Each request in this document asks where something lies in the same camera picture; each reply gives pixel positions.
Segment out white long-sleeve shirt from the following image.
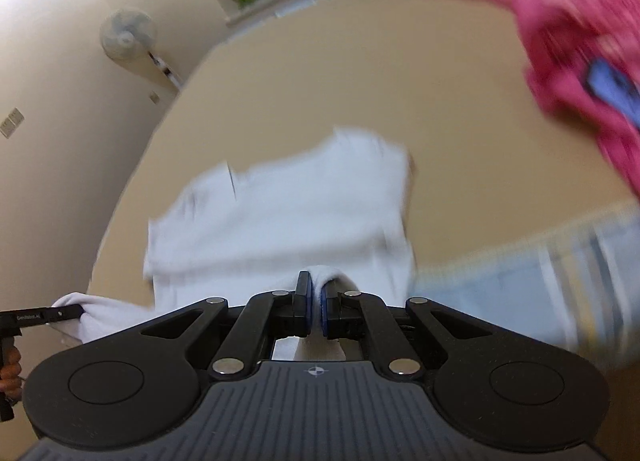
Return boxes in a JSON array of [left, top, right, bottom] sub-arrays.
[[58, 128, 414, 343]]

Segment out person left hand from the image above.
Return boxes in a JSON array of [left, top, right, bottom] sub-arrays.
[[0, 346, 23, 405]]

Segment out tan bed mattress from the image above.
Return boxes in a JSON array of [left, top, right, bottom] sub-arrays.
[[89, 0, 637, 305]]

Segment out white standing fan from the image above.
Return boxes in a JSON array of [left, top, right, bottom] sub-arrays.
[[99, 7, 182, 90]]

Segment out pink floral quilt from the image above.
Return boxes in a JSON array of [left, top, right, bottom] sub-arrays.
[[491, 0, 639, 191]]

